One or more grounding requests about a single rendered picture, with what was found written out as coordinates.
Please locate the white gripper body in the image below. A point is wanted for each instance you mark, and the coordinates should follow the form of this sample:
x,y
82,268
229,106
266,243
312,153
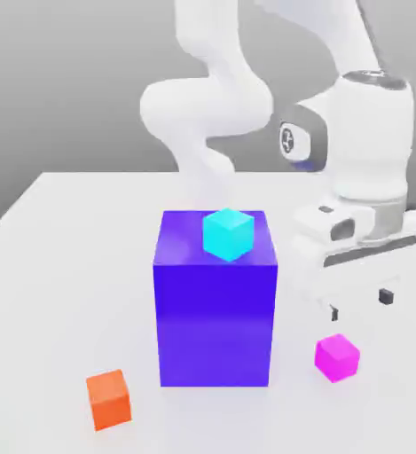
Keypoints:
x,y
367,267

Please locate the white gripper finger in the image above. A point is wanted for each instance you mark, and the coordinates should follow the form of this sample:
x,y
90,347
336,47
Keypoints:
x,y
386,296
332,312

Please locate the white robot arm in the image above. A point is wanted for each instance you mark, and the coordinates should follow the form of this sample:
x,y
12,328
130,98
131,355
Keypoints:
x,y
207,103

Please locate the small magenta cube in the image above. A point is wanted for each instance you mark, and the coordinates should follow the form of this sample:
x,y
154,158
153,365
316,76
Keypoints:
x,y
336,358

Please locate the small cyan cube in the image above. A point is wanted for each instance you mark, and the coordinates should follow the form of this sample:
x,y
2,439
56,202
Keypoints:
x,y
228,234

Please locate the small orange cube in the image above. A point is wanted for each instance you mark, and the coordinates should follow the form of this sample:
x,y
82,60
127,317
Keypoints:
x,y
109,400

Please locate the large purple box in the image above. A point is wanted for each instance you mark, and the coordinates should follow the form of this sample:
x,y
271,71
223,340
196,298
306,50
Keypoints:
x,y
214,319

